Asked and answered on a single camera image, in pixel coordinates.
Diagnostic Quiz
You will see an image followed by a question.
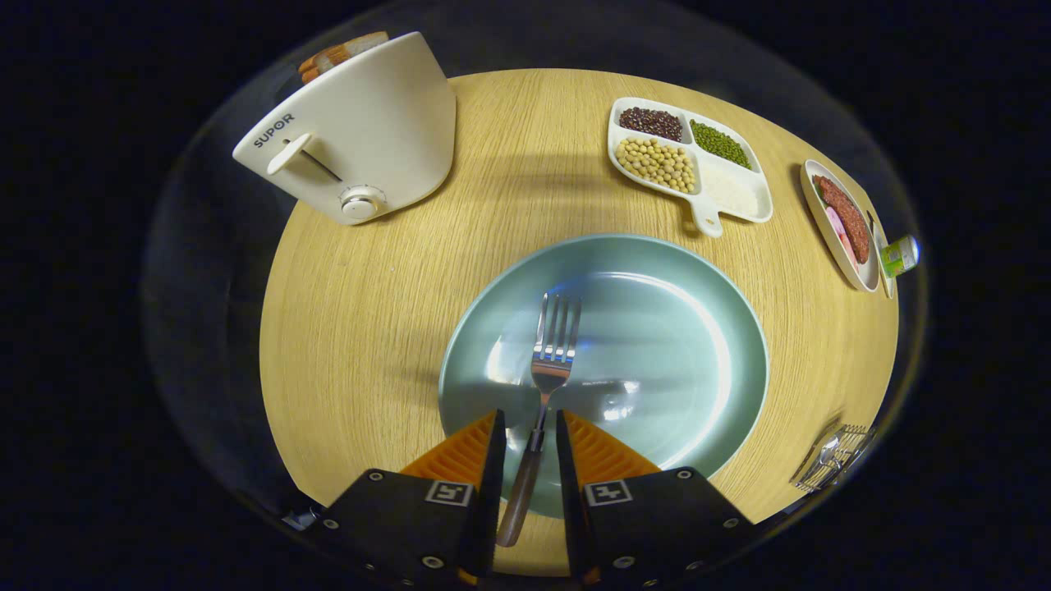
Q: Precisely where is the metal fork wooden handle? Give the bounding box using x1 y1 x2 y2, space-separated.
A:
496 293 583 548

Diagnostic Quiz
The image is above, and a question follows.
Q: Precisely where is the pile of red beans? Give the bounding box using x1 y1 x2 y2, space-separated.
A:
618 107 684 142

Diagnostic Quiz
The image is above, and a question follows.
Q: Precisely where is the white divided dish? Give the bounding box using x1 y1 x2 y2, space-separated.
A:
608 97 774 239

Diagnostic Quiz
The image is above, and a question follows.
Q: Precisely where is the small white coaster dish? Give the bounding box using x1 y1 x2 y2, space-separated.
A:
866 212 897 300

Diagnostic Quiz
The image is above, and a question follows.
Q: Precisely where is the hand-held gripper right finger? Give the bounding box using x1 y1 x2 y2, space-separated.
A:
555 409 758 585

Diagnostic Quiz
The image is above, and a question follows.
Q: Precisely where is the white round food plate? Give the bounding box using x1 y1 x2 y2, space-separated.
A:
800 158 881 294

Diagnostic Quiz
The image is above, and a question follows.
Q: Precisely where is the pile of soybeans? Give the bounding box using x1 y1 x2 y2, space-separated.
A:
615 137 697 195

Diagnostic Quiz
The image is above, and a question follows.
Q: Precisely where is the metal wire basket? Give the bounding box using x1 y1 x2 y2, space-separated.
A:
790 423 878 494

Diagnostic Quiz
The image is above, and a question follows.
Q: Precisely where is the silver green bottle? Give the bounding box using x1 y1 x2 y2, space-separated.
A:
879 235 921 280

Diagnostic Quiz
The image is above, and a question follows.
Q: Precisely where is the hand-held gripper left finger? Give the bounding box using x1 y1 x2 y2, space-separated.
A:
308 409 508 585

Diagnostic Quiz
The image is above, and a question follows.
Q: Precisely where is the brown steak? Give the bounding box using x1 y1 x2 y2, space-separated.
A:
813 175 870 265

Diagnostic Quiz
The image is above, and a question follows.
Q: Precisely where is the pile of green beans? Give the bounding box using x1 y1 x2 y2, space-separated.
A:
690 120 752 170

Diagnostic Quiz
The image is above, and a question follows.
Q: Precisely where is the white toaster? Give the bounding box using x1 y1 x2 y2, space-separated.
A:
232 31 457 227

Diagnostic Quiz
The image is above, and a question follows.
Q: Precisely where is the light teal plate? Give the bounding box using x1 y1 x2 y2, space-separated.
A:
438 234 771 520

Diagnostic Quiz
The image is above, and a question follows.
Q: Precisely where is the brown toast slice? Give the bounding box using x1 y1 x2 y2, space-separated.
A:
324 31 390 62
297 45 354 85

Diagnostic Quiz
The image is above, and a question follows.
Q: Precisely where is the pile of white rice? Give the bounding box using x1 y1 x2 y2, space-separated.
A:
702 160 769 218

